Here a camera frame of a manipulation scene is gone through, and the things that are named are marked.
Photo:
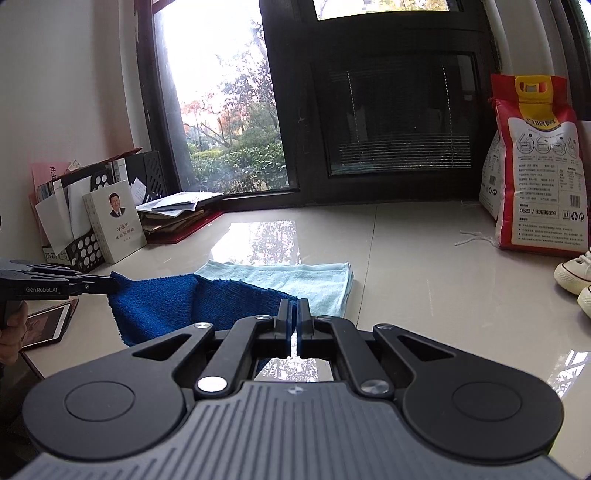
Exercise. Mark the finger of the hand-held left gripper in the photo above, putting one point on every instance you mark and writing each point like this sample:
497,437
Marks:
99,285

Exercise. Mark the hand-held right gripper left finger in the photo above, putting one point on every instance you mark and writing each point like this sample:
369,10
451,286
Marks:
289,319

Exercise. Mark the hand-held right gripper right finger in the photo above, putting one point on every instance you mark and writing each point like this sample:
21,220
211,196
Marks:
302,319

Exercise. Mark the dark blue towel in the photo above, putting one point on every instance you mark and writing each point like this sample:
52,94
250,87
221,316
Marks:
157,307

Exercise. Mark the light blue towel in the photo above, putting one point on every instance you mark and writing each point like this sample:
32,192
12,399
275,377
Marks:
295,279

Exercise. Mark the person's left hand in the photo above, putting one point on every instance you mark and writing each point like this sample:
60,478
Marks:
13,339

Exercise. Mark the black perforated file organizer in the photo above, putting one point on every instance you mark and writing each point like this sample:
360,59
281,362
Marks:
83,251

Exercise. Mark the tablet in dark case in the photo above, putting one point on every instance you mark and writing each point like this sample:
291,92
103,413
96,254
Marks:
46,325

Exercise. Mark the white book with portrait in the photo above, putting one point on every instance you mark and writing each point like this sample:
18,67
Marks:
117,230

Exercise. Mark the white envelope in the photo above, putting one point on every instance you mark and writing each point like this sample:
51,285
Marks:
57,221

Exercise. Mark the stack of books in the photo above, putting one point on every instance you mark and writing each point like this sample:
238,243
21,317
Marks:
173,226

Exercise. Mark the pink paper folder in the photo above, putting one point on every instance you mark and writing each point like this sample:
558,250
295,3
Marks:
44,180

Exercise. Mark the stack of white papers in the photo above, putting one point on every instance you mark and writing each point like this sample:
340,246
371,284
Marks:
178,203

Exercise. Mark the window blind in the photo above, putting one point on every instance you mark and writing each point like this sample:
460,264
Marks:
397,115

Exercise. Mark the red and white rice bag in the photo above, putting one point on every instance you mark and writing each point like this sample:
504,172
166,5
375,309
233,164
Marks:
540,184

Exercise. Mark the white sneaker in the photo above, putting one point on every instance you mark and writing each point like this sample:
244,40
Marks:
572,274
585,302

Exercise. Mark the white pipe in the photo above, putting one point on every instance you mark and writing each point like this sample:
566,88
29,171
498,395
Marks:
521,41

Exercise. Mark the dark window frame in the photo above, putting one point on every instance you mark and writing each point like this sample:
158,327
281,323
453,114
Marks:
295,115

